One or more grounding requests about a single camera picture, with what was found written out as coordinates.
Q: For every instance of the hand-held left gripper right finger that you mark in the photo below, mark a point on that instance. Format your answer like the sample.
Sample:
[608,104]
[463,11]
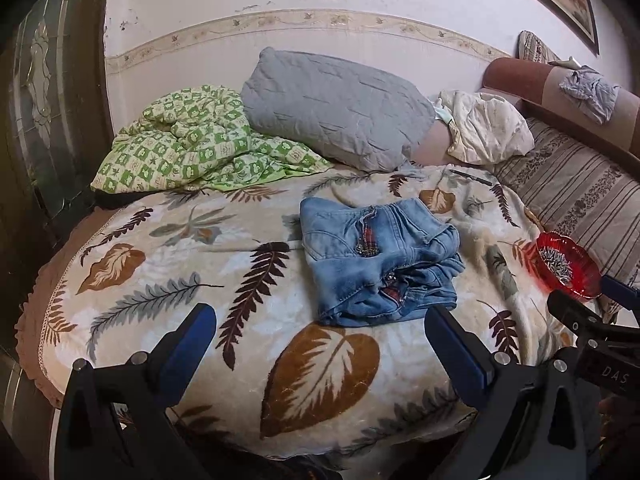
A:
[460,355]

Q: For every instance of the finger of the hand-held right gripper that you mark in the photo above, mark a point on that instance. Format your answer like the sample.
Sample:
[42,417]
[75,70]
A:
[575,310]
[622,292]

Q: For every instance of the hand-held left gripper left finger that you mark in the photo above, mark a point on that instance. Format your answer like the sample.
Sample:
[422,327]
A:
[187,345]

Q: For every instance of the blue denim pants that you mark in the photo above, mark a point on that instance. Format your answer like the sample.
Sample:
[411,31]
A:
[380,260]

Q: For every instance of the red glass bowl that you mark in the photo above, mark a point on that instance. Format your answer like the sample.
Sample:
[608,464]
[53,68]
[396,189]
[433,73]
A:
[575,280]

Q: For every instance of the leaf print blanket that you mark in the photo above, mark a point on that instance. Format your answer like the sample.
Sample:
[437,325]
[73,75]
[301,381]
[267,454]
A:
[210,240]

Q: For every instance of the striped sofa cover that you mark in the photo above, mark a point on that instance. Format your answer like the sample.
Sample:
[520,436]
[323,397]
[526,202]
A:
[575,185]

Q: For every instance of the brown fringed bedspread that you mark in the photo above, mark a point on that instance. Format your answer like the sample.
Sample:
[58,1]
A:
[35,340]

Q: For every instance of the green checked blanket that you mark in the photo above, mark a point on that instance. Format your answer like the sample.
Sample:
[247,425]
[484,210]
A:
[190,145]

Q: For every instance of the grey crumpled cloth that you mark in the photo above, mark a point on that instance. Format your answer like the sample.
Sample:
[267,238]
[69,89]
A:
[590,92]

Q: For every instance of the cream pillow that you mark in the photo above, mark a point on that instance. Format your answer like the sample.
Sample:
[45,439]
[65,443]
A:
[490,125]

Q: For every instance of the pink pillow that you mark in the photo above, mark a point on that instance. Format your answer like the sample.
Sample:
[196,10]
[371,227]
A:
[432,147]

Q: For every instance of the white green printed cloth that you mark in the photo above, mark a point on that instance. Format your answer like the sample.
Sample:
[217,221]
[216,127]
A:
[443,111]

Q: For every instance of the patterned cushion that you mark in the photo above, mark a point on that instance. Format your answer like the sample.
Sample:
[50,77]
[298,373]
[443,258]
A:
[537,50]

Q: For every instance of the grey quilted pillow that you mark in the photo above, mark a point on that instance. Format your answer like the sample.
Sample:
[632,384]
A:
[335,105]

